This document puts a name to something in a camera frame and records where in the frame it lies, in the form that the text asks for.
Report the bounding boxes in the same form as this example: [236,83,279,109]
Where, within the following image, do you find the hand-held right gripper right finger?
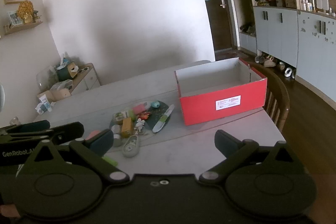
[199,130,303,185]

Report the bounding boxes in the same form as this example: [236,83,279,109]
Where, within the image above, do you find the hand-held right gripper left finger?
[23,129,130,186]

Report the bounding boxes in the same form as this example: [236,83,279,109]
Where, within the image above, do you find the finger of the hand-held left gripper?
[0,120,51,136]
[0,122,85,146]

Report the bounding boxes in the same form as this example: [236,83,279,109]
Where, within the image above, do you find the green plastic stick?
[102,156,118,167]

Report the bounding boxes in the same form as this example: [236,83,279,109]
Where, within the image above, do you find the red cardboard shoe box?
[175,57,268,126]

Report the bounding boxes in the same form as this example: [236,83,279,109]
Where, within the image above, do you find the white bunny keychain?
[134,119,147,136]

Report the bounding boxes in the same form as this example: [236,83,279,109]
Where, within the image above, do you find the pink binder clip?
[132,105,148,115]

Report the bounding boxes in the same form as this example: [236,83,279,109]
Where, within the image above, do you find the white and blue packets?
[35,96,53,115]

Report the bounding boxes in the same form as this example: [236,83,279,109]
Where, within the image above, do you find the yellow small box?
[120,118,134,137]

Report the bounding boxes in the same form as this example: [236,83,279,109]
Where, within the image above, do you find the green labelled packet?
[113,111,131,125]

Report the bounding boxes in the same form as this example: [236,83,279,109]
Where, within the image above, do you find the brown cardboard box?
[37,89,72,104]

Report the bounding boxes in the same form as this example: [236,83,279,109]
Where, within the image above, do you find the clear plastic bag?
[49,79,74,92]

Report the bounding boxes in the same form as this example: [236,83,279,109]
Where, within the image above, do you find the white wooden side cabinet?
[39,63,102,99]

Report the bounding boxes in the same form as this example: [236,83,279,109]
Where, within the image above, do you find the green tissue box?
[56,61,80,82]

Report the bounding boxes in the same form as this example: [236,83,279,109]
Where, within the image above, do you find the round dark green plate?
[109,100,172,136]

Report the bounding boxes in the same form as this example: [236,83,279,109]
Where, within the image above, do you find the white and green pen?
[152,105,175,133]

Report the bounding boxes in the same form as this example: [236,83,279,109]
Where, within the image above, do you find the wooden chair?
[244,61,290,132]

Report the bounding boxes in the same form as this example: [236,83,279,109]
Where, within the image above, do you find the beige slippers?
[263,55,278,68]

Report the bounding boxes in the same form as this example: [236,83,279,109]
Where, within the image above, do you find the golden ornament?
[17,0,35,24]

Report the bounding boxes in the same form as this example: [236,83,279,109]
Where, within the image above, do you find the dark brown door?
[194,0,235,54]

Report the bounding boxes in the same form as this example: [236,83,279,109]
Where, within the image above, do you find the wooden wall shelf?
[2,20,44,36]

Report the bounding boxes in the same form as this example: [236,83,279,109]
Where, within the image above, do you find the small photo frame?
[7,10,23,27]

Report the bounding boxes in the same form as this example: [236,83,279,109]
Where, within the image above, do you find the grey wall cabinet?
[220,0,336,107]

